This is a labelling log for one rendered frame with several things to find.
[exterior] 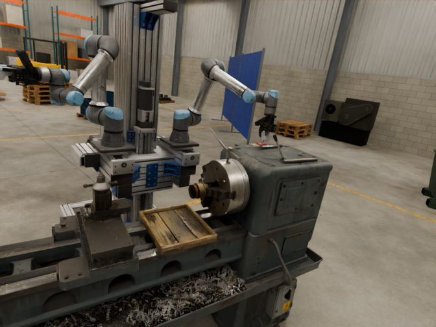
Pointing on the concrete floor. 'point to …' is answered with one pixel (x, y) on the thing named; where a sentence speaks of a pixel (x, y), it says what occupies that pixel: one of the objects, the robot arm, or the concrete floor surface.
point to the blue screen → (257, 58)
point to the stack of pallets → (39, 93)
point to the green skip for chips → (431, 187)
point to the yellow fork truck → (42, 60)
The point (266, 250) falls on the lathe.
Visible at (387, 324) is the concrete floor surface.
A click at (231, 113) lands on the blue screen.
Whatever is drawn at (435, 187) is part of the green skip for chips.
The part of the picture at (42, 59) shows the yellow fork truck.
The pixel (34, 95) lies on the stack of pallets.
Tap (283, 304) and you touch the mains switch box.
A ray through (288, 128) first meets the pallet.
